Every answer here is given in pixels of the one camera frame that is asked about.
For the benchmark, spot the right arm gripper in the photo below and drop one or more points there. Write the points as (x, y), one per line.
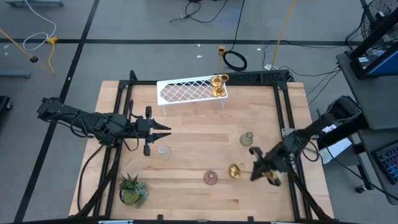
(273, 160)

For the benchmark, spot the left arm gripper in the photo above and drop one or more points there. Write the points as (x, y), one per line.
(144, 128)

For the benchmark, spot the clear glass vase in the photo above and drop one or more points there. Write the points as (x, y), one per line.
(164, 152)

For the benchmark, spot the tall brass candlestick holder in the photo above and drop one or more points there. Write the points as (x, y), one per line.
(234, 171)
(216, 81)

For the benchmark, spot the smoky green glass vase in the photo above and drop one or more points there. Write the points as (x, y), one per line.
(246, 140)

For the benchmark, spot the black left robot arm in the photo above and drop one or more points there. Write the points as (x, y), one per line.
(84, 121)

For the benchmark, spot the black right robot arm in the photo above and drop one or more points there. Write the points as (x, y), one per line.
(339, 119)

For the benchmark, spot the potted green succulent plant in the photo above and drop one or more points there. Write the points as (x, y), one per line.
(133, 191)

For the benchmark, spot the white paper sheet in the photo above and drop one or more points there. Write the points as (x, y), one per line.
(337, 149)

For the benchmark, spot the black ventilated control box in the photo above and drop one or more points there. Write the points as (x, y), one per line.
(264, 76)

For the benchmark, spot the black caster wheel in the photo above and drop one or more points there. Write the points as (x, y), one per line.
(361, 188)

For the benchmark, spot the dark grey desk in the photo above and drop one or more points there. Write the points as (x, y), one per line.
(384, 137)

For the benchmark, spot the black backlit keyboard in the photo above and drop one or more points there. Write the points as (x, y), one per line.
(388, 160)

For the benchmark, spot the grey side cart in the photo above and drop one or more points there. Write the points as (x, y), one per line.
(373, 102)

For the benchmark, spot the black equipment stand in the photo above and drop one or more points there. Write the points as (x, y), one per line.
(356, 70)

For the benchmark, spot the grey metal floor bar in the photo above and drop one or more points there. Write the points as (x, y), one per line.
(34, 3)
(15, 74)

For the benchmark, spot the black floor object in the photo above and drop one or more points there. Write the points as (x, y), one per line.
(4, 104)

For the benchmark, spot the blue box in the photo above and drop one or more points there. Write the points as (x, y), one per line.
(388, 67)

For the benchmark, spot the black aluminium table frame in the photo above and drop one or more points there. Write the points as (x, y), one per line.
(140, 82)

